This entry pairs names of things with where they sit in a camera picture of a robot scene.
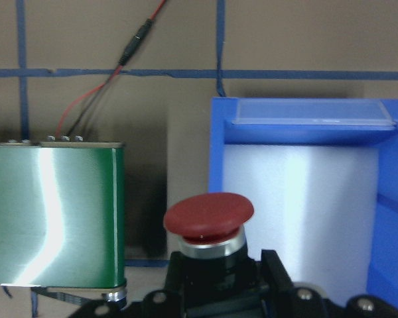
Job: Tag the blue bin right side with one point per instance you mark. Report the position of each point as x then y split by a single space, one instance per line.
371 123

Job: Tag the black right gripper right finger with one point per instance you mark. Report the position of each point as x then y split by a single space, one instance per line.
284 299

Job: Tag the green conveyor belt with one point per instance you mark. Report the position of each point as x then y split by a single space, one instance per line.
62 216

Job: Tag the red push button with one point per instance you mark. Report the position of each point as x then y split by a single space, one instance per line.
213 246

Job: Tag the white foam pad right bin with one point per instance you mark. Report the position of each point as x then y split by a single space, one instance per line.
314 205

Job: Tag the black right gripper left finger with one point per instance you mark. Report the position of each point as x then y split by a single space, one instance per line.
158 303

